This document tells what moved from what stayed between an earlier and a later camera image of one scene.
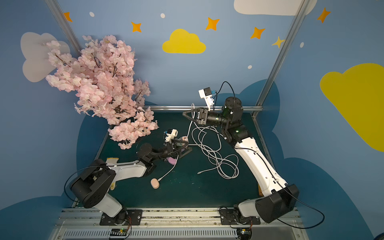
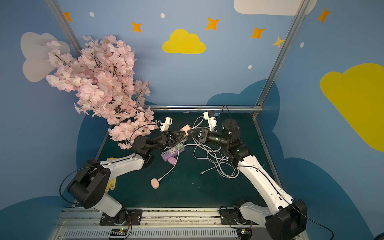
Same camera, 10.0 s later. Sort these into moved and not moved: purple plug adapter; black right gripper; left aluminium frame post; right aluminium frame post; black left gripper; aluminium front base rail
Moved: black right gripper; black left gripper
Not moved: right aluminium frame post; aluminium front base rail; left aluminium frame post; purple plug adapter
